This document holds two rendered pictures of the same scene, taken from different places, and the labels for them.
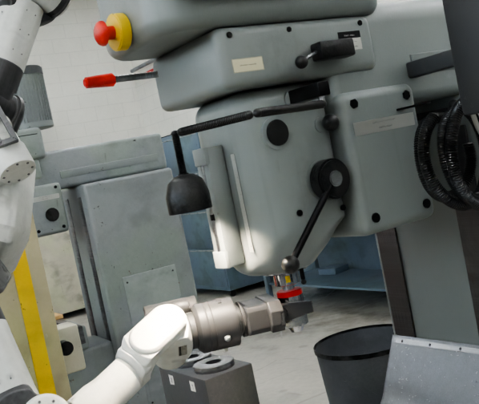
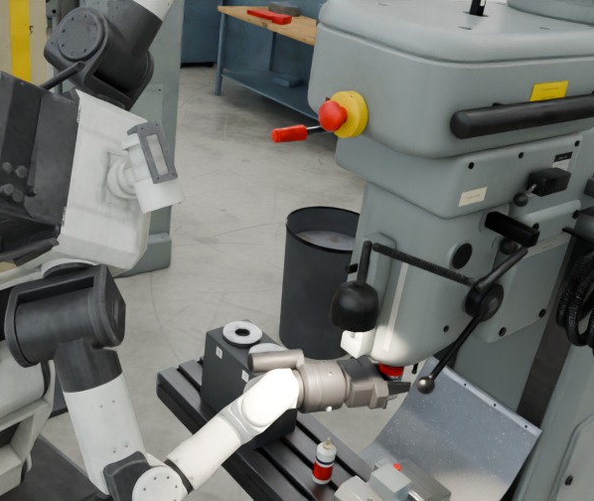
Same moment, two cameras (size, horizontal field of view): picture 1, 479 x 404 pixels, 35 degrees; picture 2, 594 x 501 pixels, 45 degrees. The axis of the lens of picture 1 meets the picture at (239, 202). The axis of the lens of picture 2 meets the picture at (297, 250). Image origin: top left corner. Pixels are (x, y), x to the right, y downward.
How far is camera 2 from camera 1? 0.71 m
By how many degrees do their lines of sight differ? 26
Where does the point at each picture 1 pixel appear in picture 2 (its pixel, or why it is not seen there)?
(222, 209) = not seen: hidden behind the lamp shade
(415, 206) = (532, 316)
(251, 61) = (476, 192)
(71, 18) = not seen: outside the picture
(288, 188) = (447, 306)
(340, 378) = (304, 259)
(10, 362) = (126, 427)
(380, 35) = (583, 151)
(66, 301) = not seen: outside the picture
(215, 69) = (440, 196)
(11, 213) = (137, 236)
